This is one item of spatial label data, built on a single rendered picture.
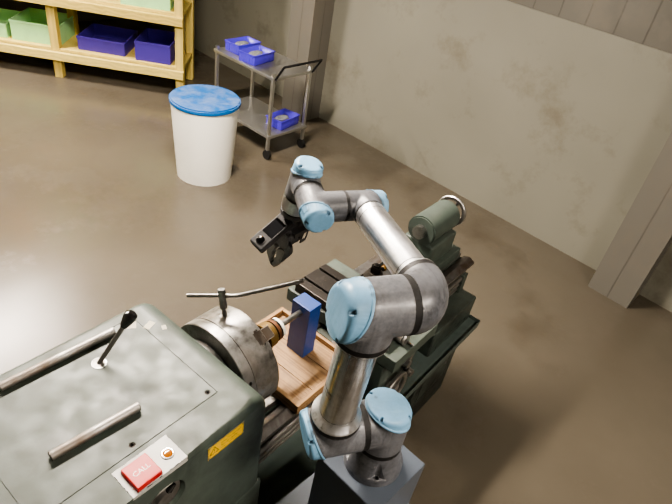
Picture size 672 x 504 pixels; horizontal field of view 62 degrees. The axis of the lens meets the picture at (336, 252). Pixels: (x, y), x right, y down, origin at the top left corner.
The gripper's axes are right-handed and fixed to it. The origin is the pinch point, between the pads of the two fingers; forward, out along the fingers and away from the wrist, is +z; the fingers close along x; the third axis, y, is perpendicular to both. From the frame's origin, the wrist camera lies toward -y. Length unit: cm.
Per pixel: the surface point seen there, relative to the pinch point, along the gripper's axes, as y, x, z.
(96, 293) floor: 31, 131, 167
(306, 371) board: 14, -18, 47
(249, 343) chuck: -14.5, -10.7, 14.5
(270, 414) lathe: -6, -21, 49
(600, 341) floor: 240, -105, 120
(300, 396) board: 5, -24, 46
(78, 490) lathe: -70, -19, 9
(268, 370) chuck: -12.7, -18.4, 20.2
